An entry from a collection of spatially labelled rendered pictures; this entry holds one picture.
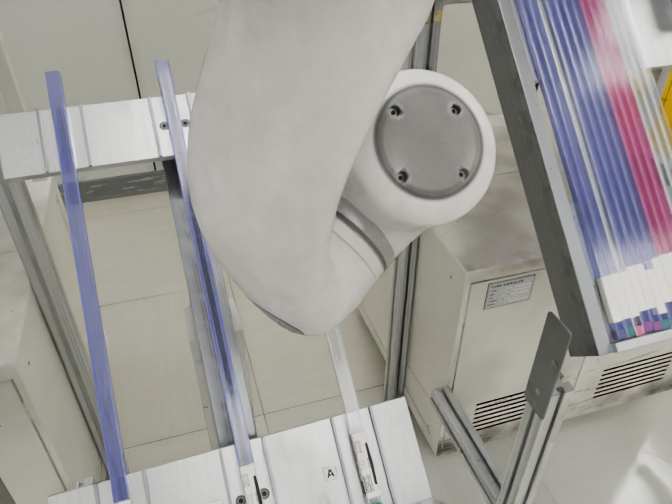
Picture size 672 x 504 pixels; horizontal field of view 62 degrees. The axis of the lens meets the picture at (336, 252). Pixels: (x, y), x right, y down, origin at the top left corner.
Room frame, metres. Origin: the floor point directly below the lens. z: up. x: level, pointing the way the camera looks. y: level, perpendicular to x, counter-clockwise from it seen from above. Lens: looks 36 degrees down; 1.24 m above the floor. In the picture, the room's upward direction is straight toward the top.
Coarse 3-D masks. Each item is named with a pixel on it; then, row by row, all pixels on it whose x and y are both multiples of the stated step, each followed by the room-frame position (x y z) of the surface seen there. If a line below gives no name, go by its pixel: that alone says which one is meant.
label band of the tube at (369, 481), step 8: (360, 432) 0.34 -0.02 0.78; (352, 440) 0.34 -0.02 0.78; (360, 440) 0.34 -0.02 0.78; (360, 448) 0.33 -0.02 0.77; (368, 448) 0.33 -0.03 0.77; (360, 456) 0.33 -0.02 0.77; (368, 456) 0.33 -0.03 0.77; (360, 464) 0.32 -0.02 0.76; (368, 464) 0.32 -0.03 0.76; (360, 472) 0.32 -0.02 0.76; (368, 472) 0.32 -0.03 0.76; (368, 480) 0.31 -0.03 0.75; (376, 480) 0.31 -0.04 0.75; (368, 488) 0.30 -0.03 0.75; (376, 488) 0.31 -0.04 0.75; (368, 496) 0.30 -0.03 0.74
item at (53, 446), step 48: (48, 192) 1.10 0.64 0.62; (0, 240) 0.91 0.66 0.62; (48, 240) 0.97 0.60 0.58; (0, 288) 0.76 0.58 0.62; (0, 336) 0.64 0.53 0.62; (48, 336) 0.76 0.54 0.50; (0, 384) 0.57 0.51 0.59; (48, 384) 0.67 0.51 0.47; (0, 432) 0.56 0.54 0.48; (48, 432) 0.59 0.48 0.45; (48, 480) 0.57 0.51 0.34; (96, 480) 0.70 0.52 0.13
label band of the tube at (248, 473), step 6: (240, 468) 0.31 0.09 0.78; (246, 468) 0.31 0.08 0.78; (252, 468) 0.31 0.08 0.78; (246, 474) 0.30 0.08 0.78; (252, 474) 0.30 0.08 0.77; (246, 480) 0.30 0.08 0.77; (252, 480) 0.30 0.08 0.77; (246, 486) 0.29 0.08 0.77; (252, 486) 0.29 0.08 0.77; (258, 486) 0.30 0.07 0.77; (246, 492) 0.29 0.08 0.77; (252, 492) 0.29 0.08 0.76; (258, 492) 0.29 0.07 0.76; (246, 498) 0.29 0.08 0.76; (252, 498) 0.29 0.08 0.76; (258, 498) 0.29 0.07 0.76
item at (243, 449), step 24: (168, 72) 0.60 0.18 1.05; (168, 96) 0.58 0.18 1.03; (168, 120) 0.56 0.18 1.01; (192, 216) 0.48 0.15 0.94; (192, 240) 0.47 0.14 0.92; (216, 288) 0.43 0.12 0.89; (216, 312) 0.41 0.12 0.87; (216, 336) 0.40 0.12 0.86; (240, 408) 0.35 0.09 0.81; (240, 432) 0.33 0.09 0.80; (240, 456) 0.31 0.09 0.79
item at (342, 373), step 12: (336, 336) 0.41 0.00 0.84; (336, 348) 0.40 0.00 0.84; (336, 360) 0.39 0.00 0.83; (336, 372) 0.38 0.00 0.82; (348, 372) 0.39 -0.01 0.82; (348, 384) 0.38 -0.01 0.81; (348, 396) 0.37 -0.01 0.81; (348, 408) 0.36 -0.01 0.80; (348, 420) 0.35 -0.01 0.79; (360, 420) 0.35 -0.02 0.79
